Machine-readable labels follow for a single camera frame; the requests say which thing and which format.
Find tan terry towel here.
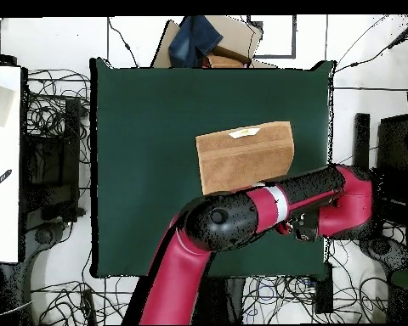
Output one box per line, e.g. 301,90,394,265
195,121,296,197

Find dark green table cloth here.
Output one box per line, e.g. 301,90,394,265
89,57,336,279

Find brown cardboard box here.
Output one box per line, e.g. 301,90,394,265
150,14,278,69

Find blue denim jeans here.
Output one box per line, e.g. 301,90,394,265
167,14,224,68

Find white side table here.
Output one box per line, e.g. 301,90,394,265
0,65,23,263

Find black striped stick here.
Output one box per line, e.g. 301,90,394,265
0,168,14,196

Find black cable tangle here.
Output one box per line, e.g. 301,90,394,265
241,273,327,325
326,145,408,325
25,67,92,164
30,275,140,326

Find black metal frame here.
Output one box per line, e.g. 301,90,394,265
353,112,408,227
20,98,86,223

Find grey square frame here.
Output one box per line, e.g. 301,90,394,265
247,14,298,59

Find black cable with connector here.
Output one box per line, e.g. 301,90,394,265
335,14,408,73

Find thin black cable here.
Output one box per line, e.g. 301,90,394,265
106,16,139,68

